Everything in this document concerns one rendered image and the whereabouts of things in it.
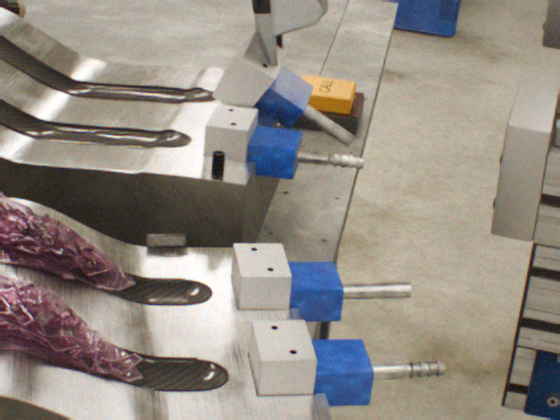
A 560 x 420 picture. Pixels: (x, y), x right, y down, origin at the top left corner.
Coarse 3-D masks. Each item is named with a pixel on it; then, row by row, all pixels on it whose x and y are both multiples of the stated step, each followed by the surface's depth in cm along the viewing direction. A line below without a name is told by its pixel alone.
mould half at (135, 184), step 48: (48, 48) 122; (0, 96) 109; (48, 96) 114; (0, 144) 103; (48, 144) 105; (192, 144) 105; (48, 192) 102; (96, 192) 101; (144, 192) 100; (192, 192) 100; (240, 192) 99; (144, 240) 102; (192, 240) 102; (240, 240) 101
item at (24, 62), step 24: (0, 48) 117; (24, 72) 115; (48, 72) 118; (96, 96) 116; (120, 96) 117; (144, 96) 117; (168, 96) 117; (192, 96) 116; (0, 120) 107; (24, 120) 109; (96, 144) 105; (120, 144) 105; (144, 144) 106; (168, 144) 106
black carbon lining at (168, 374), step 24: (144, 288) 90; (168, 288) 91; (192, 288) 91; (144, 360) 81; (168, 360) 82; (192, 360) 82; (144, 384) 79; (168, 384) 80; (192, 384) 80; (216, 384) 80
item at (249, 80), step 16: (256, 48) 111; (240, 64) 110; (256, 64) 110; (224, 80) 111; (240, 80) 111; (256, 80) 111; (272, 80) 110; (288, 80) 113; (224, 96) 112; (240, 96) 112; (256, 96) 112; (272, 96) 112; (288, 96) 112; (304, 96) 113; (272, 112) 113; (288, 112) 112; (304, 112) 114; (288, 128) 114; (320, 128) 115; (336, 128) 115
